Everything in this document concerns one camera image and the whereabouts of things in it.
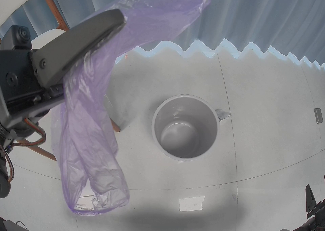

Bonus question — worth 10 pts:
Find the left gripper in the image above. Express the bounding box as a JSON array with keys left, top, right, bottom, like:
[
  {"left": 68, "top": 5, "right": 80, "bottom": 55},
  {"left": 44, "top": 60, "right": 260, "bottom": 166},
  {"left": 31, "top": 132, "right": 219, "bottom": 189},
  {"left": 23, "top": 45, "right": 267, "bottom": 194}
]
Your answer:
[{"left": 0, "top": 9, "right": 126, "bottom": 130}]

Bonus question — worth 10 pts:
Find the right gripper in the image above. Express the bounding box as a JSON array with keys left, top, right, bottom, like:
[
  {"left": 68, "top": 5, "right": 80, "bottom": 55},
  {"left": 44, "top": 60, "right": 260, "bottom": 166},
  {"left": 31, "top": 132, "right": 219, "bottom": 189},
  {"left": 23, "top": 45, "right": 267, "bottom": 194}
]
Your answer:
[{"left": 305, "top": 184, "right": 325, "bottom": 220}]

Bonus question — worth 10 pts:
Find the purple plastic bag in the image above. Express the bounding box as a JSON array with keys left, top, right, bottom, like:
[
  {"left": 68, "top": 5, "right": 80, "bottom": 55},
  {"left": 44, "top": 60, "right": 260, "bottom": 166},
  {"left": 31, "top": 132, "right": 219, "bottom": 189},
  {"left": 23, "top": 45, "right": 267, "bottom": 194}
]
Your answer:
[{"left": 51, "top": 0, "right": 215, "bottom": 216}]

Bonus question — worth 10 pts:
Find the clear plastic wrapper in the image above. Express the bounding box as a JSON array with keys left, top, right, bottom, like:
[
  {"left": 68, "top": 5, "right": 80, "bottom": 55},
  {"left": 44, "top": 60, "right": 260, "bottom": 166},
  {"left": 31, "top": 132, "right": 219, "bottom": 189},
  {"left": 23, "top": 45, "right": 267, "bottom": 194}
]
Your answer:
[{"left": 214, "top": 109, "right": 232, "bottom": 122}]

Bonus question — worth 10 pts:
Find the white trash bin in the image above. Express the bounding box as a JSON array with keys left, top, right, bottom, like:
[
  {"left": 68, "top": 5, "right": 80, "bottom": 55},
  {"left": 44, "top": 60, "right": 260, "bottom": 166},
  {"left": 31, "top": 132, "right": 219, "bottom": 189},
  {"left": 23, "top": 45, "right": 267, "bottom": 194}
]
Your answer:
[{"left": 151, "top": 94, "right": 220, "bottom": 162}]

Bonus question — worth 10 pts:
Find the pale blue curtain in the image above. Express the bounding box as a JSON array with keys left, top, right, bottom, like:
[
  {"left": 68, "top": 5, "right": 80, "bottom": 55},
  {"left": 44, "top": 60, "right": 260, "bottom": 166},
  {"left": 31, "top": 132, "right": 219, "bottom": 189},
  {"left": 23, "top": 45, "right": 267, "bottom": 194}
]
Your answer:
[{"left": 0, "top": 0, "right": 325, "bottom": 73}]

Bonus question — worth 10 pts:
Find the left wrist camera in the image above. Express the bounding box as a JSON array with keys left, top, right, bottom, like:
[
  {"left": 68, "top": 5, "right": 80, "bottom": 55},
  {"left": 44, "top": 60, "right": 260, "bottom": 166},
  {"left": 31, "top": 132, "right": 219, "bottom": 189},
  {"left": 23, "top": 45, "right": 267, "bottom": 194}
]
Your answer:
[{"left": 0, "top": 25, "right": 33, "bottom": 51}]

